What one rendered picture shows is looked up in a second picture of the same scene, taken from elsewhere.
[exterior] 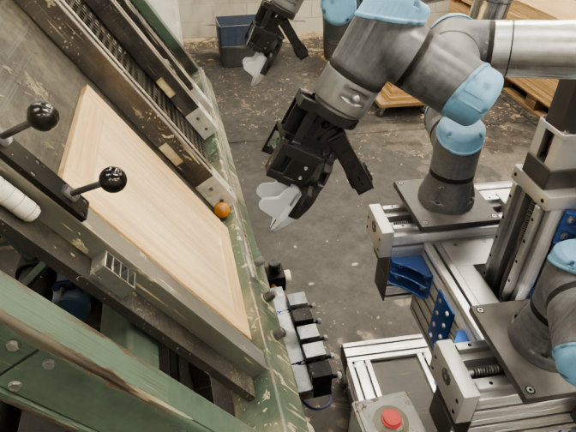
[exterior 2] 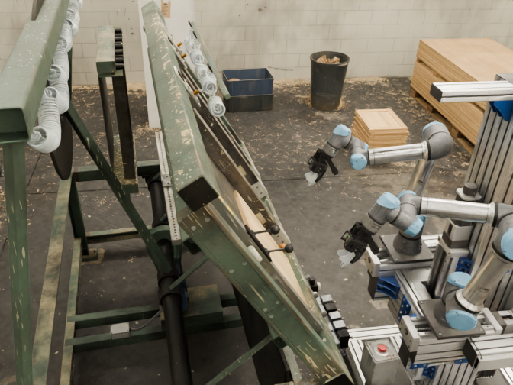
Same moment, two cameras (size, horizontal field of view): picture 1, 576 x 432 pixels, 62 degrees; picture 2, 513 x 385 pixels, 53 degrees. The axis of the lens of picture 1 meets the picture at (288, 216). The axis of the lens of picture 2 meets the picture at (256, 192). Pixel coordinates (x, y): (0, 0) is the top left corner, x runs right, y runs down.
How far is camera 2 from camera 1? 1.44 m
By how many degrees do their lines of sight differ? 4
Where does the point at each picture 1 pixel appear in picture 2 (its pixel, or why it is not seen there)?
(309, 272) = not seen: hidden behind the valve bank
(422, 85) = (398, 224)
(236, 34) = (240, 87)
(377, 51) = (384, 215)
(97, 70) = (235, 179)
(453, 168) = not seen: hidden behind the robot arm
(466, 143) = not seen: hidden behind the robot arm
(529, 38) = (432, 206)
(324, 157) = (364, 243)
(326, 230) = (323, 253)
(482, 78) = (415, 224)
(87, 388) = (289, 318)
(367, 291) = (355, 299)
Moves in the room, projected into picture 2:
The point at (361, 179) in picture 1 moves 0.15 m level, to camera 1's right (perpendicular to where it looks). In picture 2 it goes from (375, 250) to (413, 250)
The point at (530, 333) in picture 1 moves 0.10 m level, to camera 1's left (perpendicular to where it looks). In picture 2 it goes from (441, 311) to (418, 310)
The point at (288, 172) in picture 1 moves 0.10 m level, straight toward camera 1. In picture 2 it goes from (352, 248) to (356, 265)
